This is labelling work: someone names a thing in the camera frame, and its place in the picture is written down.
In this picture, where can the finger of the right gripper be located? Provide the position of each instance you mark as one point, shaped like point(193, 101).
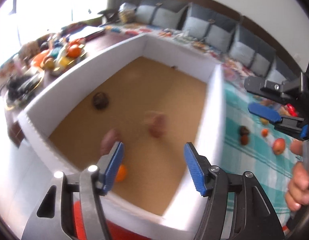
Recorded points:
point(304, 132)
point(264, 112)

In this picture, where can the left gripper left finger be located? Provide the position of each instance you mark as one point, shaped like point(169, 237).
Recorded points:
point(53, 216)

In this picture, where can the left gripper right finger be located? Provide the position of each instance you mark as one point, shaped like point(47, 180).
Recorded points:
point(253, 216)

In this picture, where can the small orange tangerine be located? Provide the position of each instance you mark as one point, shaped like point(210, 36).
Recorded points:
point(264, 132)
point(121, 174)

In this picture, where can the red apple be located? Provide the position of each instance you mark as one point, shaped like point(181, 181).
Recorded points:
point(279, 146)

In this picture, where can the dark mangosteen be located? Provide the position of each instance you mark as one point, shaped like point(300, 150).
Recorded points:
point(100, 100)
point(243, 130)

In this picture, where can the sweet potato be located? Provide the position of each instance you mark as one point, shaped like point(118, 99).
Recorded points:
point(108, 141)
point(156, 123)

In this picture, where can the yellow apple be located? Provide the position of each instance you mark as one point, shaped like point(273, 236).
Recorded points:
point(264, 121)

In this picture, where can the person right hand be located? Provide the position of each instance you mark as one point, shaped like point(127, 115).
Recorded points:
point(298, 188)

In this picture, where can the grey cushion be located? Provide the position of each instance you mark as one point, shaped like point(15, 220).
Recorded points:
point(251, 51)
point(165, 14)
point(280, 72)
point(213, 28)

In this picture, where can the teal plaid tablecloth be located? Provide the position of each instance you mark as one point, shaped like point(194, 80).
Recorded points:
point(254, 153)

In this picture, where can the white foam box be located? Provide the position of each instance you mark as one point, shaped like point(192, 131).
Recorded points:
point(145, 73)

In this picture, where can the fruit tray on sideboard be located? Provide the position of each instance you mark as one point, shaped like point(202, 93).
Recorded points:
point(22, 76)

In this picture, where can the dark brown headboard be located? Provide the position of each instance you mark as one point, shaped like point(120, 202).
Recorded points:
point(281, 23)

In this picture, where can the clear bag of snacks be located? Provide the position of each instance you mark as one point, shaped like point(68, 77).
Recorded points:
point(127, 13)

